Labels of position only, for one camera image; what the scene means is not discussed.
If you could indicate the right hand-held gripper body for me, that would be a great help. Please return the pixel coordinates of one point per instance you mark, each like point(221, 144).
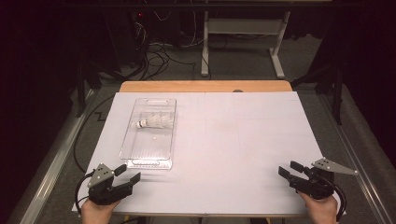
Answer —
point(317, 186)

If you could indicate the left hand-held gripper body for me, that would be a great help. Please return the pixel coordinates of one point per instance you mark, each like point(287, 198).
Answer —
point(104, 193)

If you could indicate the white metal desk frame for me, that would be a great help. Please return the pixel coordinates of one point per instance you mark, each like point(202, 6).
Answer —
point(243, 26)

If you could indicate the person's left hand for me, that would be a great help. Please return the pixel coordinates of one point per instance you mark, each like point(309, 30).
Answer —
point(96, 214)

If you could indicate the white table cover board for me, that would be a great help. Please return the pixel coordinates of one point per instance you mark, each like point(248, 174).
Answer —
point(233, 155)

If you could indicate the aluminium floor rail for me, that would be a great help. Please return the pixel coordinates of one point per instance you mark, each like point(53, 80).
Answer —
point(362, 180)
point(56, 161)

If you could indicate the black metal stand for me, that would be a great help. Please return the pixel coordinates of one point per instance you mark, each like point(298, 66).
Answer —
point(337, 93)
point(81, 93)

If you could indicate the white feather shuttlecock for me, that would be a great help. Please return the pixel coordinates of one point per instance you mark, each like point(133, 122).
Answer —
point(152, 122)
point(165, 121)
point(171, 120)

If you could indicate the clear plastic container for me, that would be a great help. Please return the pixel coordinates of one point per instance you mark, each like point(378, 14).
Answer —
point(149, 146)

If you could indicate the person's right hand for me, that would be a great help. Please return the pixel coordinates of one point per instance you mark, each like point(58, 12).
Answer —
point(322, 211)

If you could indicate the wooden table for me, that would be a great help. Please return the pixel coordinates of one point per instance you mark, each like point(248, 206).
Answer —
point(205, 86)

